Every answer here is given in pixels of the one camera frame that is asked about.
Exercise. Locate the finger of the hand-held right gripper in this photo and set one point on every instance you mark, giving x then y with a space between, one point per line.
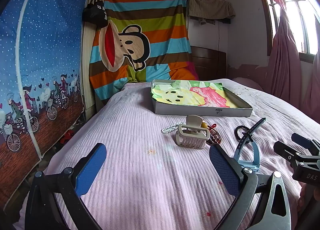
285 151
301 140

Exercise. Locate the khaki hanging garment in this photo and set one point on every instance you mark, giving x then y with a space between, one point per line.
210 6

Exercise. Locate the pink bed cover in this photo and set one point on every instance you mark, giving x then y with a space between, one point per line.
140 170

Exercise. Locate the grey tray with colourful cloth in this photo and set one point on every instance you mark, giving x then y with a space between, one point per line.
200 112

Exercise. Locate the window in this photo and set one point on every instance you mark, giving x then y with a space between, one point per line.
297 20

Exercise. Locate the blue printed wardrobe cover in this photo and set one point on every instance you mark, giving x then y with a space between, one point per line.
45 45

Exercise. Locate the red toy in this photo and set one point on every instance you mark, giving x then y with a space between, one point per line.
67 137

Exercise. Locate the pink curtain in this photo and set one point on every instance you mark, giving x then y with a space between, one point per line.
285 70

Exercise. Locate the colourful painted paper sheet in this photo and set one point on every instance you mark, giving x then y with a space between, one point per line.
200 95

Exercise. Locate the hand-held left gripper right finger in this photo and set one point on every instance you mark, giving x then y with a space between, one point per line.
225 172

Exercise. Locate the beige hair claw clip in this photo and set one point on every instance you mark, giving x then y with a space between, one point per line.
191 138

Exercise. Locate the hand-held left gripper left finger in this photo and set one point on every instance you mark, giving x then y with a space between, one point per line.
91 167

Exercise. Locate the black hanging bag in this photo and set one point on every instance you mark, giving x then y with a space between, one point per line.
96 12

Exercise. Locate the striped monkey blanket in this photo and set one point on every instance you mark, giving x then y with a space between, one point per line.
162 20

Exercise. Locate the dark wooden headboard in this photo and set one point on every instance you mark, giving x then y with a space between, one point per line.
207 62

